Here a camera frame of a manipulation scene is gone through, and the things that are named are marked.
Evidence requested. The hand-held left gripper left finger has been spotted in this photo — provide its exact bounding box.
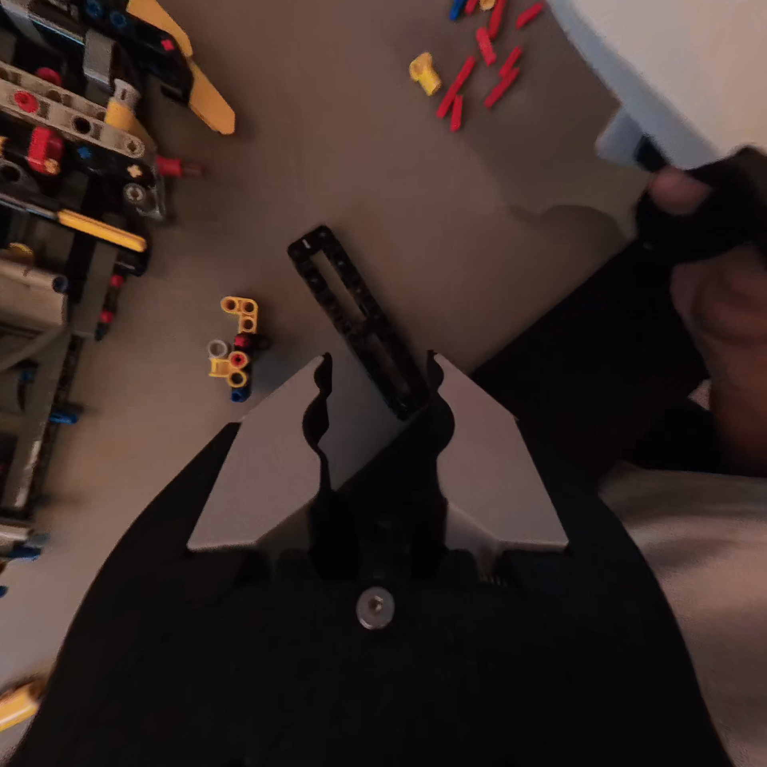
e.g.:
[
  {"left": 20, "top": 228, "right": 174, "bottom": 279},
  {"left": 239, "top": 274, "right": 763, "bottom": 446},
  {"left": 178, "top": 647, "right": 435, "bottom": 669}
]
[{"left": 187, "top": 354, "right": 333, "bottom": 551}]

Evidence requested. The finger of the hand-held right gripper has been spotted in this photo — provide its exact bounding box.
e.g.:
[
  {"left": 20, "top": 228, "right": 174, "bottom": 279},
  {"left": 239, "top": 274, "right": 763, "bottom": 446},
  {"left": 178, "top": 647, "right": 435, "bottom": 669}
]
[{"left": 548, "top": 0, "right": 767, "bottom": 171}]

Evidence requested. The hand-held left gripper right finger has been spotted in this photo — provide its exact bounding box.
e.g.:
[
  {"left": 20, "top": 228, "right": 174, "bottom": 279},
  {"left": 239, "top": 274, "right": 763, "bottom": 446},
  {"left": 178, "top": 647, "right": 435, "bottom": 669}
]
[{"left": 427, "top": 350, "right": 569, "bottom": 552}]

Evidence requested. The black lego beam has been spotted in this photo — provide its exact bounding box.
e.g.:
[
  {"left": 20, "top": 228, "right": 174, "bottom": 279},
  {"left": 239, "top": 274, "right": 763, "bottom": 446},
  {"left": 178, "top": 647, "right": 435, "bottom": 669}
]
[{"left": 240, "top": 331, "right": 272, "bottom": 390}]

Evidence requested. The pile of red blue pins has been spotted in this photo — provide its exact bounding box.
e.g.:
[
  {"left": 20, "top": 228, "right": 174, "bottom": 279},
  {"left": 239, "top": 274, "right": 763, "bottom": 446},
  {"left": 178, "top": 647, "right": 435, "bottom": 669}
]
[{"left": 409, "top": 0, "right": 546, "bottom": 133}]

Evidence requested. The lego car model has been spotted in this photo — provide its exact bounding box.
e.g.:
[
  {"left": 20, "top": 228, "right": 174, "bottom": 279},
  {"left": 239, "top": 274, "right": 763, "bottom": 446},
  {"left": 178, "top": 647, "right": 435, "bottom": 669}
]
[{"left": 0, "top": 0, "right": 237, "bottom": 564}]

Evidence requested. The person's right forearm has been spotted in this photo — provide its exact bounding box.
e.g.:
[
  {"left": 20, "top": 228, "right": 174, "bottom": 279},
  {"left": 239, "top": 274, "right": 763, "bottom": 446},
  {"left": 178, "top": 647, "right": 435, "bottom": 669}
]
[{"left": 704, "top": 383, "right": 767, "bottom": 477}]

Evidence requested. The person's right hand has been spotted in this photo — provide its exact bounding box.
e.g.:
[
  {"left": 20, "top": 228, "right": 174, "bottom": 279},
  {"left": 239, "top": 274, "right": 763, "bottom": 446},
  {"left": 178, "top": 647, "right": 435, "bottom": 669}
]
[{"left": 649, "top": 169, "right": 767, "bottom": 387}]

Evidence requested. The black perforated chair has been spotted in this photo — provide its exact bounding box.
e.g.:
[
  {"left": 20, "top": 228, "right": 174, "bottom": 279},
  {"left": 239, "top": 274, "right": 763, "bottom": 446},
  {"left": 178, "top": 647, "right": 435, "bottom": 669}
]
[{"left": 470, "top": 240, "right": 720, "bottom": 498}]

